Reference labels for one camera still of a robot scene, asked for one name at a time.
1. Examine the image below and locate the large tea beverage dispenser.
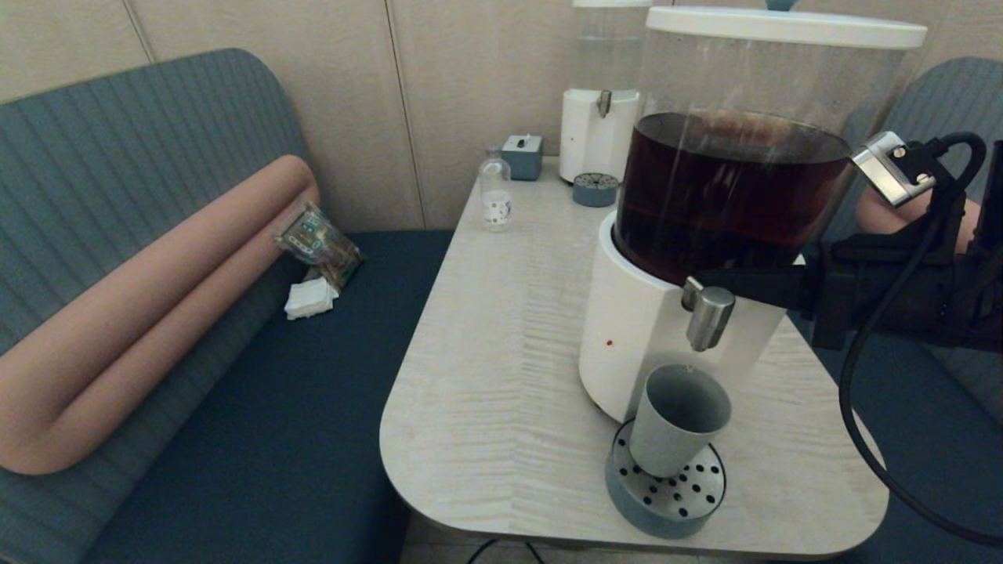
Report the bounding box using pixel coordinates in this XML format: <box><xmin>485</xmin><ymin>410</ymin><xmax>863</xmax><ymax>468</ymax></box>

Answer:
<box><xmin>578</xmin><ymin>27</ymin><xmax>906</xmax><ymax>428</ymax></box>

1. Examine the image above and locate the large round perforated drip tray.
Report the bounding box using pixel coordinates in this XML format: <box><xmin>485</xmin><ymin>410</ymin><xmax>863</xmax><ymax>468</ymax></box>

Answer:
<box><xmin>605</xmin><ymin>415</ymin><xmax>727</xmax><ymax>540</ymax></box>

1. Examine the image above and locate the grey-blue plastic cup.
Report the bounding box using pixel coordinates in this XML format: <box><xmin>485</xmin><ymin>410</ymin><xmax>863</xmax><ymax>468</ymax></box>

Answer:
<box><xmin>629</xmin><ymin>363</ymin><xmax>733</xmax><ymax>479</ymax></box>

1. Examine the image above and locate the ribbed grey-blue sofa backrest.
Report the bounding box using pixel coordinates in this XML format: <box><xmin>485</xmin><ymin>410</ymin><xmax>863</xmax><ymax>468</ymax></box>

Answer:
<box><xmin>815</xmin><ymin>56</ymin><xmax>1003</xmax><ymax>428</ymax></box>
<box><xmin>0</xmin><ymin>49</ymin><xmax>314</xmax><ymax>564</ymax></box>

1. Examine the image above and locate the black floor cable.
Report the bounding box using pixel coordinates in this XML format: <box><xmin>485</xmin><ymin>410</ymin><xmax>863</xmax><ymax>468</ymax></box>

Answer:
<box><xmin>468</xmin><ymin>537</ymin><xmax>544</xmax><ymax>564</ymax></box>

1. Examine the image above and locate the large white dispenser lid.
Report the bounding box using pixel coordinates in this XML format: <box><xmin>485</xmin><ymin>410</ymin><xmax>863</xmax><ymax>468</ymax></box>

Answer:
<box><xmin>644</xmin><ymin>0</ymin><xmax>928</xmax><ymax>49</ymax></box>

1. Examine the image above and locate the clear snack packet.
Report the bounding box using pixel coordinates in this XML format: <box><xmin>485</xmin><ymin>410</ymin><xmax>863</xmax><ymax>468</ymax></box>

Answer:
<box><xmin>274</xmin><ymin>202</ymin><xmax>365</xmax><ymax>292</ymax></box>

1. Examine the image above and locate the small water beverage dispenser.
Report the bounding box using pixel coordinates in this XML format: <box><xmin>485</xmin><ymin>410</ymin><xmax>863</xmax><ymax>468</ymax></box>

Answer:
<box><xmin>559</xmin><ymin>6</ymin><xmax>653</xmax><ymax>186</ymax></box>

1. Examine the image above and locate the large steel dispenser tap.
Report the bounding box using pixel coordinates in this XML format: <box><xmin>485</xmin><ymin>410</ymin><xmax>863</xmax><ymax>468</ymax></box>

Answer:
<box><xmin>681</xmin><ymin>276</ymin><xmax>736</xmax><ymax>353</ymax></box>

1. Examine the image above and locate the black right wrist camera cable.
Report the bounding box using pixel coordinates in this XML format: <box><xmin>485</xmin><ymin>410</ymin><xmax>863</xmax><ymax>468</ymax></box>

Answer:
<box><xmin>838</xmin><ymin>132</ymin><xmax>1003</xmax><ymax>548</ymax></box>

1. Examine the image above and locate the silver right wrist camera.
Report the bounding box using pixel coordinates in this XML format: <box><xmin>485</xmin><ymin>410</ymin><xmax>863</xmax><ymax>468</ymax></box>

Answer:
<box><xmin>852</xmin><ymin>132</ymin><xmax>937</xmax><ymax>206</ymax></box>

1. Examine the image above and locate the small round perforated drip tray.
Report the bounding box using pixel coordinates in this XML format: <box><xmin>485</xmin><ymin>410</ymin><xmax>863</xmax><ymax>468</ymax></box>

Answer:
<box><xmin>573</xmin><ymin>172</ymin><xmax>620</xmax><ymax>208</ymax></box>

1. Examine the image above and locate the white napkin stack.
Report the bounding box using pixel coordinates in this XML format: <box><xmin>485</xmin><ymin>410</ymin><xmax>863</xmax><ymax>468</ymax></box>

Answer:
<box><xmin>284</xmin><ymin>277</ymin><xmax>341</xmax><ymax>320</ymax></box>

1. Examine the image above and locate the pink cylindrical sofa bolster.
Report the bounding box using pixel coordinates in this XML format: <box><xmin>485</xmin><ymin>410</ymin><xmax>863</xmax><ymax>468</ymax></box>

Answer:
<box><xmin>0</xmin><ymin>154</ymin><xmax>322</xmax><ymax>476</ymax></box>
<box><xmin>856</xmin><ymin>184</ymin><xmax>980</xmax><ymax>255</ymax></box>

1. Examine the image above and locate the small clear plastic bottle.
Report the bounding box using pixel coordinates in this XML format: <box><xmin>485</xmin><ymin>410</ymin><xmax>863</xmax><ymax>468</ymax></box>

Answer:
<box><xmin>480</xmin><ymin>146</ymin><xmax>513</xmax><ymax>232</ymax></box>

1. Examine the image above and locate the grey-blue square box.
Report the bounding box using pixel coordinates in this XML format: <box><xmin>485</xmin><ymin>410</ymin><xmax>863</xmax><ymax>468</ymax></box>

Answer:
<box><xmin>501</xmin><ymin>134</ymin><xmax>544</xmax><ymax>182</ymax></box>

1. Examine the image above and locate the dark blue sofa seat cushion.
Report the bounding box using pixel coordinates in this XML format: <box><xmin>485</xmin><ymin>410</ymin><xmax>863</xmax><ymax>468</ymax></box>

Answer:
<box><xmin>772</xmin><ymin>251</ymin><xmax>1003</xmax><ymax>564</ymax></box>
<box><xmin>82</xmin><ymin>230</ymin><xmax>455</xmax><ymax>564</ymax></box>

